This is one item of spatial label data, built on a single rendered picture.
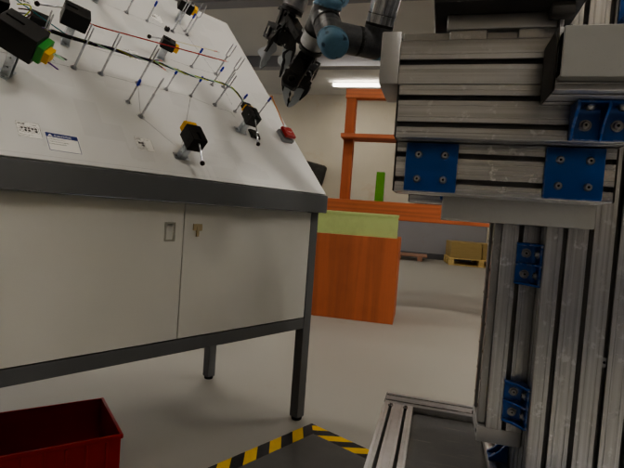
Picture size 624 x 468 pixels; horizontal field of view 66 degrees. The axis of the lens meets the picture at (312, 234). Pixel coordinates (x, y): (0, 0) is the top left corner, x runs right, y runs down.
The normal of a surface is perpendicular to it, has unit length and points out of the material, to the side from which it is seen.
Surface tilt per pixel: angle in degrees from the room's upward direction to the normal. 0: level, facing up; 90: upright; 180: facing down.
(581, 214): 90
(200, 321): 90
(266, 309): 90
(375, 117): 90
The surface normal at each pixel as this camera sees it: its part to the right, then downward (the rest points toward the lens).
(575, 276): -0.25, 0.02
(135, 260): 0.75, 0.08
